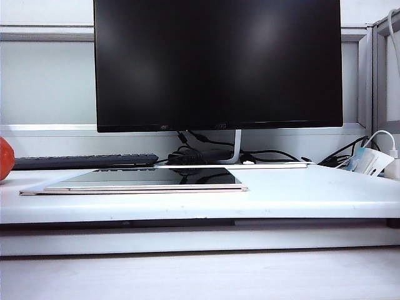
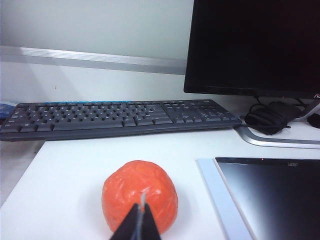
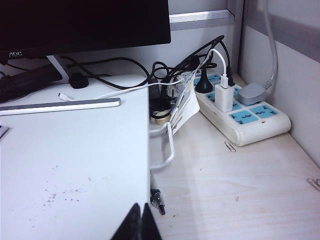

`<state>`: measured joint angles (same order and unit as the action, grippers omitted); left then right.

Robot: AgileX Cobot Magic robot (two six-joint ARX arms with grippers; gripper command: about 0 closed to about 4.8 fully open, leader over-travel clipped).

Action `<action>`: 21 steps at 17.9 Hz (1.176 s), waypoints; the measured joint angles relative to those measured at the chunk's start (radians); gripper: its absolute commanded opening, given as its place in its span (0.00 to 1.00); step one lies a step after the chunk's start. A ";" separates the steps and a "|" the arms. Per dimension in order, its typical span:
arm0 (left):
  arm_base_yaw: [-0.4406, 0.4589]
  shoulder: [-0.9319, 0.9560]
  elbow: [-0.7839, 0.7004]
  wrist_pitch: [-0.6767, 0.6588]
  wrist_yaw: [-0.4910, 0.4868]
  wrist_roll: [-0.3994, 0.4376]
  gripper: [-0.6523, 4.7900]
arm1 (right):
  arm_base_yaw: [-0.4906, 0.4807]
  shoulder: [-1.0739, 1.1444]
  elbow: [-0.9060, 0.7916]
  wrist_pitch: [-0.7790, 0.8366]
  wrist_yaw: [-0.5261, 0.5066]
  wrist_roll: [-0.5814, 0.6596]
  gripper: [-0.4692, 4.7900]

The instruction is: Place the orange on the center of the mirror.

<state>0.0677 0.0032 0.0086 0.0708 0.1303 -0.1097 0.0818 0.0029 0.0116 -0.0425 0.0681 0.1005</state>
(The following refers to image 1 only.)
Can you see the orange fruit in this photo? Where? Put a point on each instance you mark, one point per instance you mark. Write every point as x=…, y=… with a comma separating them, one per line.
x=5, y=161

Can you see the flat square mirror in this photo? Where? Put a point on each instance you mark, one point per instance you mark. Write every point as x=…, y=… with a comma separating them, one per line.
x=150, y=179

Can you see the black power adapter brick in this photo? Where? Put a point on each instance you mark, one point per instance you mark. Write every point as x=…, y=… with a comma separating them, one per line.
x=200, y=155

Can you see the silver monitor stand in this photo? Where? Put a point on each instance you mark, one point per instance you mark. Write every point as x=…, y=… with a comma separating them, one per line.
x=237, y=143

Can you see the black computer monitor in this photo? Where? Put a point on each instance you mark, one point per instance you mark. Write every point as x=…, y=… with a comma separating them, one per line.
x=215, y=62

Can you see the black keyboard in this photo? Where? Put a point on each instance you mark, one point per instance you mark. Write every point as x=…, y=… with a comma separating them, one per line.
x=84, y=161

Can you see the grey partition post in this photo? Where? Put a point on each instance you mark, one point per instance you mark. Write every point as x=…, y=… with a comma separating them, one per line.
x=372, y=78

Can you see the white wall charger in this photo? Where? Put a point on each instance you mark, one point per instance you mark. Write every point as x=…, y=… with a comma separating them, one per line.
x=394, y=165

